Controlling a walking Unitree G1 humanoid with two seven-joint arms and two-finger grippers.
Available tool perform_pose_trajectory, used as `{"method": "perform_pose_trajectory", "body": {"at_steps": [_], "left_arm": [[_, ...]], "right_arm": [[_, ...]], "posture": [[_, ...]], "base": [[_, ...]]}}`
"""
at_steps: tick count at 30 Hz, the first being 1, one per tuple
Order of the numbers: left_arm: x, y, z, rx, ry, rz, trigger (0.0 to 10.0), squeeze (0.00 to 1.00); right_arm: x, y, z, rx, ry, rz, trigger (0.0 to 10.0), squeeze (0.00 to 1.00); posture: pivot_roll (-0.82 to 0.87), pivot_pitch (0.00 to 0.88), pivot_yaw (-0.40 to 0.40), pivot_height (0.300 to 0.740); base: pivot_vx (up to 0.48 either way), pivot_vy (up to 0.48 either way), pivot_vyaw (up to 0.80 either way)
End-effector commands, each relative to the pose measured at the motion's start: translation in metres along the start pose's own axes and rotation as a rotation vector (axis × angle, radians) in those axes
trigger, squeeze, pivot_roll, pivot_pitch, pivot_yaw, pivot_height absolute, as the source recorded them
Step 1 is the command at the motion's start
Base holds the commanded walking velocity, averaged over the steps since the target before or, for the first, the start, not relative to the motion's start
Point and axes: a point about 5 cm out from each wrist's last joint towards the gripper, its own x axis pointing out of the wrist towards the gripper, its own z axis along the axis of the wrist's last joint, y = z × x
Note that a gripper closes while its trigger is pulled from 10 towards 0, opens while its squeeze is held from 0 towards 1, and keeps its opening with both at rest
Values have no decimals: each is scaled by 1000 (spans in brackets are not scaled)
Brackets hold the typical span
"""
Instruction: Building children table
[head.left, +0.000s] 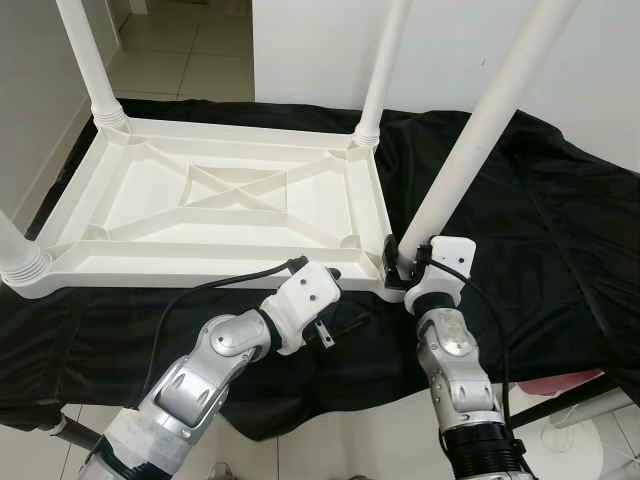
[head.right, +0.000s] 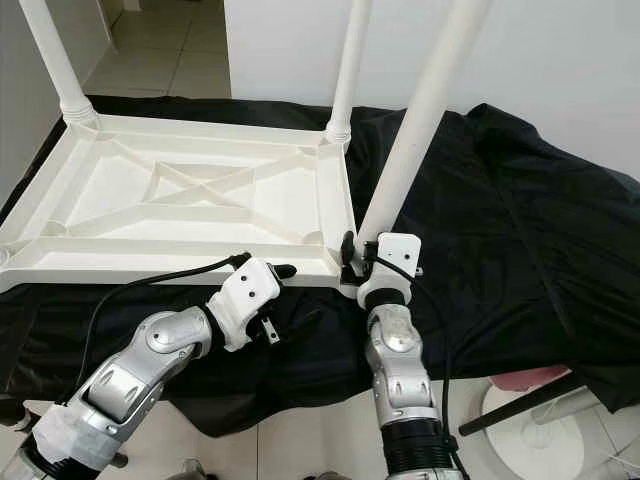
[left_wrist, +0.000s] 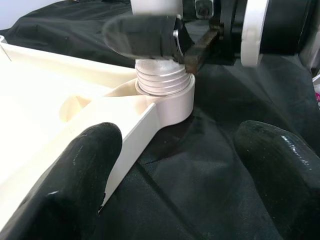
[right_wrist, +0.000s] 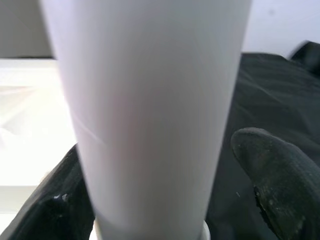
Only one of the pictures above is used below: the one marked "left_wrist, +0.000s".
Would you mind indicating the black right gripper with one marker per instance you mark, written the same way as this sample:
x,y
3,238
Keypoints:
x,y
212,42

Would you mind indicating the red container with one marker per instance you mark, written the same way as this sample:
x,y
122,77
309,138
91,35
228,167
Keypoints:
x,y
318,97

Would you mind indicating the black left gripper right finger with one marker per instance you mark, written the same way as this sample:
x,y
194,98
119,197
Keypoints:
x,y
282,180

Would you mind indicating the white plastic table top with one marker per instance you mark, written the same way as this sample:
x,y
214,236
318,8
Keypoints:
x,y
50,105

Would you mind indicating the black table cloth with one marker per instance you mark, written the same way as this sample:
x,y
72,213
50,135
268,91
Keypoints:
x,y
200,175

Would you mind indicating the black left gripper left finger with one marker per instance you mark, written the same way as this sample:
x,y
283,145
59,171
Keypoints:
x,y
65,190

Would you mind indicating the white plastic table leg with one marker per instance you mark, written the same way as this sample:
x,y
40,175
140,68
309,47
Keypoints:
x,y
162,77

